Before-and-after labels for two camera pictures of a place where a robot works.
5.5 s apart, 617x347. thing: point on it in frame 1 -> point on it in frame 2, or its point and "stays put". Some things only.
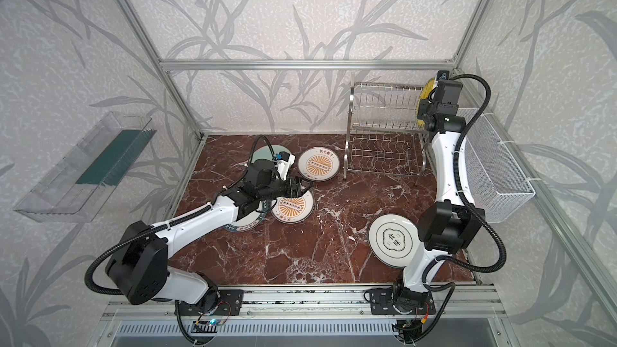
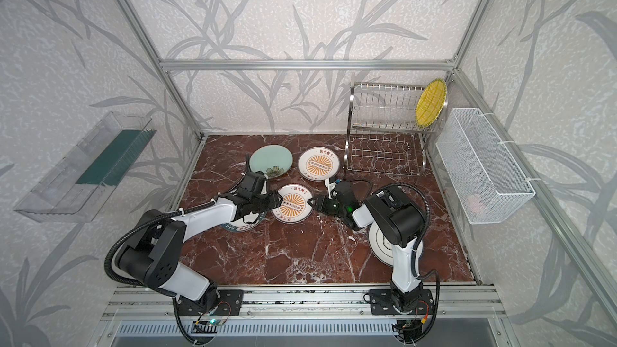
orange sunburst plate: [294, 210] stays put
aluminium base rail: [471, 302] stays put
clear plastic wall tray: [76, 189] stays put
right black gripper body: [435, 95] -> [325, 204]
